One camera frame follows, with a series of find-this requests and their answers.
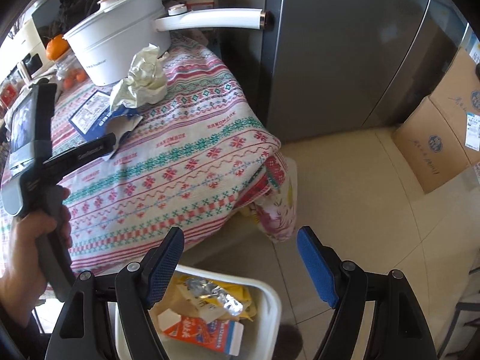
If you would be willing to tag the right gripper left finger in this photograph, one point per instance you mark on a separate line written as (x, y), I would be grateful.
(85, 327)

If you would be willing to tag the blue cardboard box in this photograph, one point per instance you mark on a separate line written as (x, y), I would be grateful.
(94, 119)

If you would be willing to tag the yellow snack wrapper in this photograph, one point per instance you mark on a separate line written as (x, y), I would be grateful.
(210, 300)

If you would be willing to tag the white trash bin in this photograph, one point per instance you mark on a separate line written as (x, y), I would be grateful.
(260, 329)

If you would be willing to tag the white kitchen appliance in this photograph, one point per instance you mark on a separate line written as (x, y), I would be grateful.
(26, 42)

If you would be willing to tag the person's left hand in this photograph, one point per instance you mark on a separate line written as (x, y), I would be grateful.
(23, 281)

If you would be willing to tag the red label jar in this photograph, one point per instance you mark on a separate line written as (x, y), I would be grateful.
(8, 94)

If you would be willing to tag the large orange on teapot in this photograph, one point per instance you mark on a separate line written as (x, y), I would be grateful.
(56, 47)

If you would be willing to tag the crumpled white paper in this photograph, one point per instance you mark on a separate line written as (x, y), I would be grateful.
(145, 83)

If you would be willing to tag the white electric cooking pot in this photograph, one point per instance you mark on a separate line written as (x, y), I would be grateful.
(105, 42)

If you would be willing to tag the black microwave oven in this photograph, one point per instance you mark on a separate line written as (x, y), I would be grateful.
(56, 17)

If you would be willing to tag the floral plastic bag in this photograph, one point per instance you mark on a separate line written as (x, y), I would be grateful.
(270, 199)

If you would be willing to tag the patterned tablecloth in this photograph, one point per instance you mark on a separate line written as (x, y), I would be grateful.
(196, 157)

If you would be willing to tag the grey refrigerator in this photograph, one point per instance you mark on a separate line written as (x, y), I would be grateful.
(328, 66)

